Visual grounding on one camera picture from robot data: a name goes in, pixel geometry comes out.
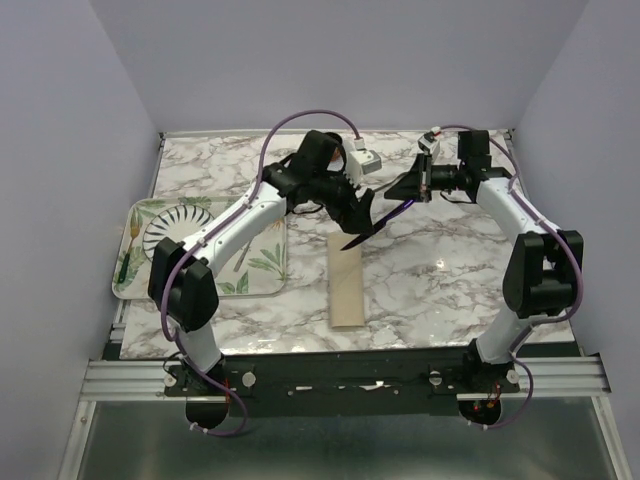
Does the beige cloth napkin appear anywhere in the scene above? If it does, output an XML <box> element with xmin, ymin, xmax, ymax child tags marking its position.
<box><xmin>327</xmin><ymin>232</ymin><xmax>365</xmax><ymax>329</ymax></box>

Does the white tray with leaf print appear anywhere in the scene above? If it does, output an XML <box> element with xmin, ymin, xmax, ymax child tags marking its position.
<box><xmin>112</xmin><ymin>196</ymin><xmax>287</xmax><ymax>300</ymax></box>

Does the purple cable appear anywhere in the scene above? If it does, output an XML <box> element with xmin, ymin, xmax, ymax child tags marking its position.
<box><xmin>424</xmin><ymin>124</ymin><xmax>586</xmax><ymax>431</ymax></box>
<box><xmin>159</xmin><ymin>108</ymin><xmax>364</xmax><ymax>439</ymax></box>

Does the silver spoon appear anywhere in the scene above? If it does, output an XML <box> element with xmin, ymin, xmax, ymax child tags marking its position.
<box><xmin>233</xmin><ymin>242</ymin><xmax>251</xmax><ymax>272</ymax></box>

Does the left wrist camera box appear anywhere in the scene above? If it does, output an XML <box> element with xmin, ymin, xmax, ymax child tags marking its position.
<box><xmin>345</xmin><ymin>149</ymin><xmax>382</xmax><ymax>178</ymax></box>

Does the white plate with blue stripes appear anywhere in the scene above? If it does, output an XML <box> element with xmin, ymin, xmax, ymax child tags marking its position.
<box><xmin>142</xmin><ymin>204</ymin><xmax>214</xmax><ymax>261</ymax></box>

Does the gold fork with green handle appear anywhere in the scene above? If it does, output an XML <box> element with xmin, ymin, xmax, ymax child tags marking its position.
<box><xmin>117</xmin><ymin>214</ymin><xmax>141</xmax><ymax>284</ymax></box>

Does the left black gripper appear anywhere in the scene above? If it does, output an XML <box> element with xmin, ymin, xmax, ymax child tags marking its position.
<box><xmin>308</xmin><ymin>161</ymin><xmax>373</xmax><ymax>233</ymax></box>

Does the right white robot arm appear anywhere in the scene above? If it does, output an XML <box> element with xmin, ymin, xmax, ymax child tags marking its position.
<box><xmin>384</xmin><ymin>127</ymin><xmax>584</xmax><ymax>392</ymax></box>

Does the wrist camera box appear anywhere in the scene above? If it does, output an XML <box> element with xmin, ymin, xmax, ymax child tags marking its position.
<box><xmin>345</xmin><ymin>149</ymin><xmax>382</xmax><ymax>178</ymax></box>
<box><xmin>418</xmin><ymin>131</ymin><xmax>441</xmax><ymax>159</ymax></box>

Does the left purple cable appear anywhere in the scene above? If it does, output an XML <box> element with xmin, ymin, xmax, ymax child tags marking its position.
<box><xmin>159</xmin><ymin>108</ymin><xmax>364</xmax><ymax>439</ymax></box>

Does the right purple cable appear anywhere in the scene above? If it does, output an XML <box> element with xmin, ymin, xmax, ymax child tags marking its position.
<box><xmin>424</xmin><ymin>124</ymin><xmax>586</xmax><ymax>431</ymax></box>

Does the purple knife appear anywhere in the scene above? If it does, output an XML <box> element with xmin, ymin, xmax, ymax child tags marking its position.
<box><xmin>341</xmin><ymin>200</ymin><xmax>414</xmax><ymax>251</ymax></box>

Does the silver fork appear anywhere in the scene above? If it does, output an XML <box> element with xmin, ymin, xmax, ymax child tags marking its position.
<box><xmin>373</xmin><ymin>183</ymin><xmax>394</xmax><ymax>193</ymax></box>

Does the aluminium frame rail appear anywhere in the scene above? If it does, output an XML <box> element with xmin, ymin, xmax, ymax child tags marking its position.
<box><xmin>80</xmin><ymin>357</ymin><xmax>611</xmax><ymax>402</ymax></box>

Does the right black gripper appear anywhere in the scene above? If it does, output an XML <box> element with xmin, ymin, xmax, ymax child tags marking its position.
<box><xmin>385</xmin><ymin>151</ymin><xmax>466</xmax><ymax>203</ymax></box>

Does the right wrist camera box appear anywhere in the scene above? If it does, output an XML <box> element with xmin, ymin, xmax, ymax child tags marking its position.
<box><xmin>418</xmin><ymin>131</ymin><xmax>441</xmax><ymax>159</ymax></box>

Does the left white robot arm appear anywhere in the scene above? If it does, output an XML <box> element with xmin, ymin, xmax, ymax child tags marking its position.
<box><xmin>148</xmin><ymin>130</ymin><xmax>381</xmax><ymax>395</ymax></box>

